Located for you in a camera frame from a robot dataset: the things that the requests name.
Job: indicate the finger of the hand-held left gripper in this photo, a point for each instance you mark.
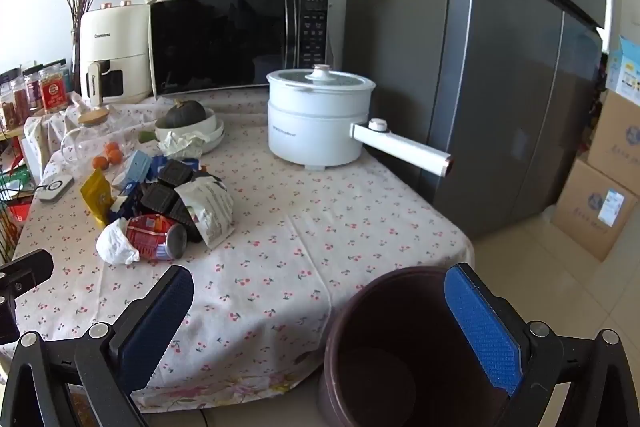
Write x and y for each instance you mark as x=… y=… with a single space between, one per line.
x=25 y=272

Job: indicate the yellow snack packet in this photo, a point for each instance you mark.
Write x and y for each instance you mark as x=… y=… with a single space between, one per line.
x=96 y=199

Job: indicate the light blue printed box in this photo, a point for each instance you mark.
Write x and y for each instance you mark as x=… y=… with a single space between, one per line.
x=625 y=72

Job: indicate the white rounded electronic device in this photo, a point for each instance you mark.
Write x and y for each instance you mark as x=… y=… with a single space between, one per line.
x=55 y=188

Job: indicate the white electric cooking pot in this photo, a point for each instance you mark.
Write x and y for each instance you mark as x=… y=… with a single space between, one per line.
x=310 y=127

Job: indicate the grey refrigerator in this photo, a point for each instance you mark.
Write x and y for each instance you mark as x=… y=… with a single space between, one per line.
x=475 y=82

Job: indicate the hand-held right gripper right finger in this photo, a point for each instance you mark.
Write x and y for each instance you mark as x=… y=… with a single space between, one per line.
x=480 y=332

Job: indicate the brown round trash bin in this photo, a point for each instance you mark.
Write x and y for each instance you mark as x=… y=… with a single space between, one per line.
x=390 y=357

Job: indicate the black microwave oven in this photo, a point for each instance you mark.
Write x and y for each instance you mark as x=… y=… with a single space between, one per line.
x=225 y=42

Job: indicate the red drink can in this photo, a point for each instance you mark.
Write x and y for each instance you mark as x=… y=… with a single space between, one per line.
x=150 y=234

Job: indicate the large cardboard box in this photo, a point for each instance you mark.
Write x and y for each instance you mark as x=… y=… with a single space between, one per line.
x=617 y=137
x=592 y=207

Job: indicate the blue white torn wrapper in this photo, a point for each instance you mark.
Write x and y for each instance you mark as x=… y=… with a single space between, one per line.
x=125 y=206
x=159 y=166

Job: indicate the white tissue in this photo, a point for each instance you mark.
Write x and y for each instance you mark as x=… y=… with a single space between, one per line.
x=115 y=244

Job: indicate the cherry print tablecloth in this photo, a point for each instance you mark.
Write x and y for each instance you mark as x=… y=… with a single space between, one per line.
x=300 y=232

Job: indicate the dark green pumpkin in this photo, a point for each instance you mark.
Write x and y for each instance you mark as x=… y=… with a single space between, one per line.
x=185 y=114

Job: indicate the glass teapot with wooden lid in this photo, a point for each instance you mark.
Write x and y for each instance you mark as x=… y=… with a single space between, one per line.
x=85 y=134

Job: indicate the yellowish tissue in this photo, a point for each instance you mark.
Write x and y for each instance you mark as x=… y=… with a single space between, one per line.
x=182 y=144

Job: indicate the orange tangerine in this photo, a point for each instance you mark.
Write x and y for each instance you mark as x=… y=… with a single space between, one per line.
x=116 y=157
x=100 y=162
x=111 y=148

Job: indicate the black plastic tray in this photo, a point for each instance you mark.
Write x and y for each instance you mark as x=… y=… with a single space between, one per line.
x=175 y=172
x=156 y=198
x=185 y=219

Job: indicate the cream air fryer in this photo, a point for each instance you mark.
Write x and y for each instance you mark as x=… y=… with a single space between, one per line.
x=117 y=47

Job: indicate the light blue milk carton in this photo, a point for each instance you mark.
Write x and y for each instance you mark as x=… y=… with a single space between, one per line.
x=135 y=167

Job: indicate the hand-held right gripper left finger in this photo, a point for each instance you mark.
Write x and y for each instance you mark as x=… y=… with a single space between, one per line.
x=155 y=327

